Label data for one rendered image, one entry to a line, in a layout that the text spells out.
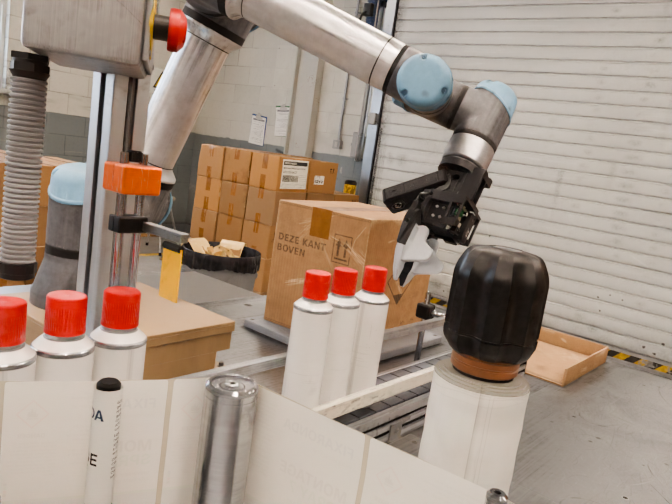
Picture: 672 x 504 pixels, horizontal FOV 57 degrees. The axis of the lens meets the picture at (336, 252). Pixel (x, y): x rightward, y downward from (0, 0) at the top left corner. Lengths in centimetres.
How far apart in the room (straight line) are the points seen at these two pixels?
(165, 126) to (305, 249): 38
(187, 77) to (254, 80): 591
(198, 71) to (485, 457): 81
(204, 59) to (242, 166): 354
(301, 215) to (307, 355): 55
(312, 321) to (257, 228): 377
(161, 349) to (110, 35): 56
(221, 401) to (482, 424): 22
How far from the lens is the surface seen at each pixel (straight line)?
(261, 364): 81
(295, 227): 131
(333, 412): 83
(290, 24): 95
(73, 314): 57
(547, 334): 170
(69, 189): 105
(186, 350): 104
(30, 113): 64
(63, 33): 58
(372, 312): 87
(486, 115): 102
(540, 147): 504
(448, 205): 94
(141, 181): 67
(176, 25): 60
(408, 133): 556
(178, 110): 114
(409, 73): 89
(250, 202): 458
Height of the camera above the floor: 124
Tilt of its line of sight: 9 degrees down
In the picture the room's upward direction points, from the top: 8 degrees clockwise
